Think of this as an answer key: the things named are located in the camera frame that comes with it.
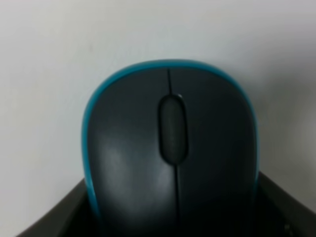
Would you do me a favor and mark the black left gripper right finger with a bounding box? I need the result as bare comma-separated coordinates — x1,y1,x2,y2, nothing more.
253,172,316,237

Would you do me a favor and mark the black and teal computer mouse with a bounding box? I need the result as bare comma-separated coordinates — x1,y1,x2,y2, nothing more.
81,60,259,237

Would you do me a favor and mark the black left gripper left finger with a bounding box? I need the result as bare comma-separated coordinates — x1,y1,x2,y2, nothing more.
19,180,98,237

